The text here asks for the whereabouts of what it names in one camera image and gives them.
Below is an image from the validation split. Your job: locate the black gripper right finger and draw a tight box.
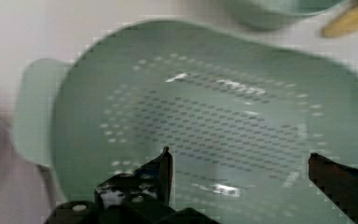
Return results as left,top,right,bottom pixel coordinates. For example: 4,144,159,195
308,153,358,224

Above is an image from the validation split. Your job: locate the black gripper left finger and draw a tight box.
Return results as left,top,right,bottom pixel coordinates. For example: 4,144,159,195
94,146,173,209

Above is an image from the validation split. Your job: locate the mint green plastic strainer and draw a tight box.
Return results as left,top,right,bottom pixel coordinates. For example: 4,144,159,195
12,20,358,224

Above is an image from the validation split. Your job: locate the yellow toy banana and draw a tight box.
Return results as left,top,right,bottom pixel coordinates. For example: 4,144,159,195
322,6,358,38

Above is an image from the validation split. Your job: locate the teal bowl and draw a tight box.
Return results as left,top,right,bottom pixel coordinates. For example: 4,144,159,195
221,0,348,30

